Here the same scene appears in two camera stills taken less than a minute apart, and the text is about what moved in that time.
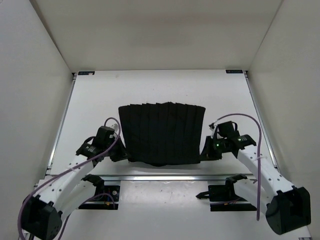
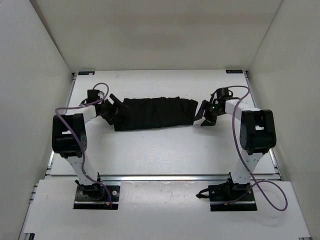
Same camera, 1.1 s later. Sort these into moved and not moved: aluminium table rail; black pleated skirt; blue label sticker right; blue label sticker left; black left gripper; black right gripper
Moved: black right gripper; black pleated skirt; black left gripper
Not moved: blue label sticker right; blue label sticker left; aluminium table rail
